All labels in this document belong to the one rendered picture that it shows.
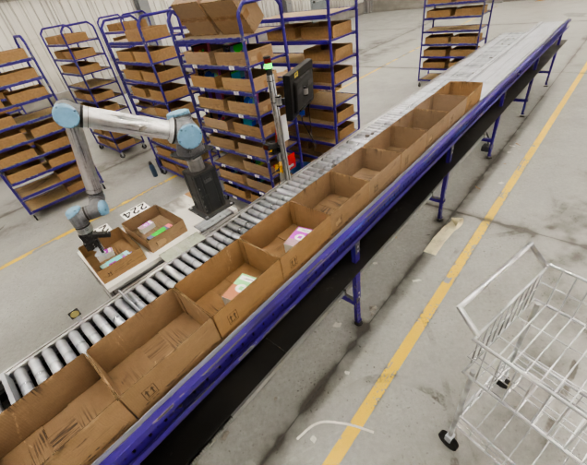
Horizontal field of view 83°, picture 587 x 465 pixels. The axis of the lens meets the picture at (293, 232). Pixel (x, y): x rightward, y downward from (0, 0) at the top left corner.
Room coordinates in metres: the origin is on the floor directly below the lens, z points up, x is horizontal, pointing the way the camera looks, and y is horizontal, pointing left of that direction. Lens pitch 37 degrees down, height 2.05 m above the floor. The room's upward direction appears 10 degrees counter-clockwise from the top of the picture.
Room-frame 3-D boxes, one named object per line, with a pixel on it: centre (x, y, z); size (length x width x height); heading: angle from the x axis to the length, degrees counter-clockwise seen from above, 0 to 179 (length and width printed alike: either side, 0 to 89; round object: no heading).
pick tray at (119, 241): (1.76, 1.19, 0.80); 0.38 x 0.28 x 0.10; 39
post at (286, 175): (2.43, -0.03, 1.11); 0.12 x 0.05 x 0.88; 133
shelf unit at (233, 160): (3.37, 0.27, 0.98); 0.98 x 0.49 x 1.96; 43
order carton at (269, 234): (1.37, 0.04, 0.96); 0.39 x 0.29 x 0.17; 133
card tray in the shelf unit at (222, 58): (3.15, 0.15, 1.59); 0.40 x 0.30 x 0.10; 43
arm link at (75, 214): (1.78, 1.26, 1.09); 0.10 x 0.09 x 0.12; 110
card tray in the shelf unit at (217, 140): (3.50, 0.46, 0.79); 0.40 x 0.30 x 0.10; 44
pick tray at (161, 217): (1.98, 0.96, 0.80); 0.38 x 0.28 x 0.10; 43
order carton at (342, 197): (1.64, -0.25, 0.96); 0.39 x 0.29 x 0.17; 133
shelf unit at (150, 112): (4.44, 1.27, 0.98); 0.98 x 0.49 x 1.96; 41
